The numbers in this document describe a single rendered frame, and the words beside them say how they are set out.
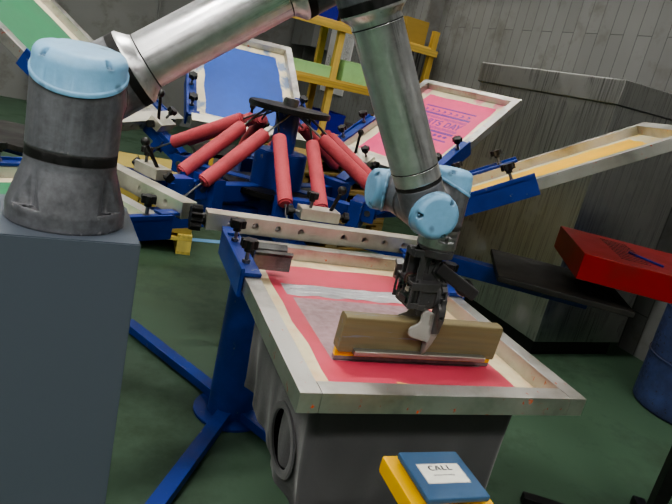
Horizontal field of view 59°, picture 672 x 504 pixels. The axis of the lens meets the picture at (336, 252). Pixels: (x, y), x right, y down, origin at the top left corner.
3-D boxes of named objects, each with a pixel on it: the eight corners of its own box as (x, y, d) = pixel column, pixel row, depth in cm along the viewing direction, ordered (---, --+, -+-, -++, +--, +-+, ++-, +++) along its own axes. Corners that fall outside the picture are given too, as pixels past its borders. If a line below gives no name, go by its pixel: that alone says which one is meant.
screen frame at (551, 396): (580, 416, 116) (587, 399, 115) (295, 413, 94) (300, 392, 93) (408, 269, 186) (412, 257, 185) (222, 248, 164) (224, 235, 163)
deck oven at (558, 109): (633, 357, 442) (732, 112, 392) (529, 358, 394) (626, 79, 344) (513, 285, 557) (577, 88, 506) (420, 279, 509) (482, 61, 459)
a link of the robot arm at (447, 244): (448, 222, 117) (469, 234, 110) (442, 244, 119) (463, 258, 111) (414, 218, 115) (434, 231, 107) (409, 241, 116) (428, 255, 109)
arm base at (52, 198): (-1, 229, 73) (4, 149, 70) (6, 196, 85) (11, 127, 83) (128, 240, 80) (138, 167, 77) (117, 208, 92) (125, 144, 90)
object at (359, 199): (402, 252, 213) (410, 220, 209) (176, 224, 184) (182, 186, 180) (331, 194, 285) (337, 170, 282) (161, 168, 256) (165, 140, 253)
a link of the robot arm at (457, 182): (424, 161, 112) (464, 167, 114) (411, 217, 115) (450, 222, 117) (441, 169, 105) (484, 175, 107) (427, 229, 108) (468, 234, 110)
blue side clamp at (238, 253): (257, 298, 139) (262, 270, 137) (236, 296, 137) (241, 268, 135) (235, 254, 166) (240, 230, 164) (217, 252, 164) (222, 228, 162)
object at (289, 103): (285, 438, 250) (359, 115, 212) (187, 439, 235) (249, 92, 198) (264, 387, 285) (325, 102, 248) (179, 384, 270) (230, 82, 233)
